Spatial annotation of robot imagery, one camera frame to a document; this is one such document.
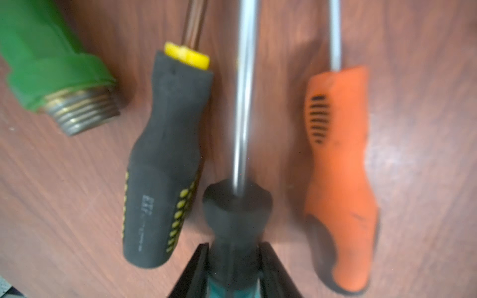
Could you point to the orange slim screwdriver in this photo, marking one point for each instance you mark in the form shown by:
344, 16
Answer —
341, 215

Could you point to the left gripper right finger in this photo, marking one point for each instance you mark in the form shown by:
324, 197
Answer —
275, 281

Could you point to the green pipe fitting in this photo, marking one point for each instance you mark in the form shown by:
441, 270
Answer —
51, 71

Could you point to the black yellow screwdriver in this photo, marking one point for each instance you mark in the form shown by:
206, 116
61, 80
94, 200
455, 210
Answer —
165, 161

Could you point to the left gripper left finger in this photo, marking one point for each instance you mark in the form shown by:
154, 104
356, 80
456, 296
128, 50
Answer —
193, 281

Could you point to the green black screwdriver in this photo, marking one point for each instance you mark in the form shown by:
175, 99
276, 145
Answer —
237, 209

